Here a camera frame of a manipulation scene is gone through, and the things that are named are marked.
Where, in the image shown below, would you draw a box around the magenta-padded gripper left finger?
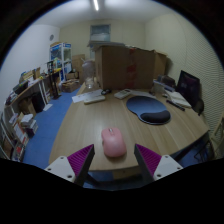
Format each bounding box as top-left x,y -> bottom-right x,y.
44,143 -> 96,187

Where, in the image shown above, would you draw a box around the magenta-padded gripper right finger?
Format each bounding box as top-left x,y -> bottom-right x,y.
134,143 -> 184,185

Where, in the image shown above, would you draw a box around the pink computer mouse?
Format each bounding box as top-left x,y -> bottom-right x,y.
101,126 -> 128,158

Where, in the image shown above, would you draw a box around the blue mouse pad, black wrist rest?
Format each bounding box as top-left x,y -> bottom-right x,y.
125,95 -> 172,126

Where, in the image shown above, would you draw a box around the shelf unit with books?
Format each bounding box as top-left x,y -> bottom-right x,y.
0,99 -> 39,163

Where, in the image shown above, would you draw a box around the black marker pen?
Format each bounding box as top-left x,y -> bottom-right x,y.
166,99 -> 186,112

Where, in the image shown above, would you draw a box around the black chair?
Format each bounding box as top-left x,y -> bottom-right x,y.
195,98 -> 205,116

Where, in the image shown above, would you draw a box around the white paper sheet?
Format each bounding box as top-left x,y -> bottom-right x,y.
129,89 -> 156,99
71,89 -> 104,104

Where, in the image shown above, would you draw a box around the white flat oblong device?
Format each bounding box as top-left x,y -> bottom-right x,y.
83,95 -> 106,105

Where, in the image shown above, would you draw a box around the clear plastic container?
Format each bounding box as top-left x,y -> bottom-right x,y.
153,80 -> 167,95

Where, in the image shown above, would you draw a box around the open cardboard box on floor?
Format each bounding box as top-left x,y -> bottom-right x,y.
61,79 -> 81,93

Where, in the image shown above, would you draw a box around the black monitor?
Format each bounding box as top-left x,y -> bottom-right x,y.
176,69 -> 202,108

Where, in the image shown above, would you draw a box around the clear plastic jug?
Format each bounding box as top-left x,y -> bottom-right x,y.
81,58 -> 97,90

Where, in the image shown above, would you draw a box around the small brown cardboard box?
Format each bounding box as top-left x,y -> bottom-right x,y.
153,50 -> 169,80

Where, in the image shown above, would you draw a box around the glass display cabinet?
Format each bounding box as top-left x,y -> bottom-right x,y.
49,41 -> 73,81

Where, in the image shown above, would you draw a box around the large brown cardboard box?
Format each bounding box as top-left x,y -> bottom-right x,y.
94,44 -> 158,90

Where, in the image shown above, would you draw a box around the wall window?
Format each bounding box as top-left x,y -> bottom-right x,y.
89,24 -> 111,43

